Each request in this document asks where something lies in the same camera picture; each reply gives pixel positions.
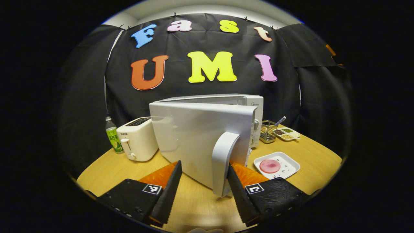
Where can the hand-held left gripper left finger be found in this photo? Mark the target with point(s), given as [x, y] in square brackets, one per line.
[168, 194]

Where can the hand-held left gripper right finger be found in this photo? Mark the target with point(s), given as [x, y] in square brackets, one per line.
[239, 197]

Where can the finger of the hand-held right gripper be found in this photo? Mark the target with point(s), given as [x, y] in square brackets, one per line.
[331, 50]

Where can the pink ham slice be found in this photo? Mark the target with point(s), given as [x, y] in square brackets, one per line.
[269, 166]

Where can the white square plate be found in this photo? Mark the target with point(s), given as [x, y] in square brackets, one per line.
[288, 166]

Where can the white microwave oven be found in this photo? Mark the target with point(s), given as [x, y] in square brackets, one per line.
[194, 136]

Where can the white toaster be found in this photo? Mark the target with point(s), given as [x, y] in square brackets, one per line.
[139, 139]

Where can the green drink bottle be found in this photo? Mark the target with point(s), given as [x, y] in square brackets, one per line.
[113, 137]

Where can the white divided bean tray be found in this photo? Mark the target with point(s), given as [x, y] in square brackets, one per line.
[288, 134]

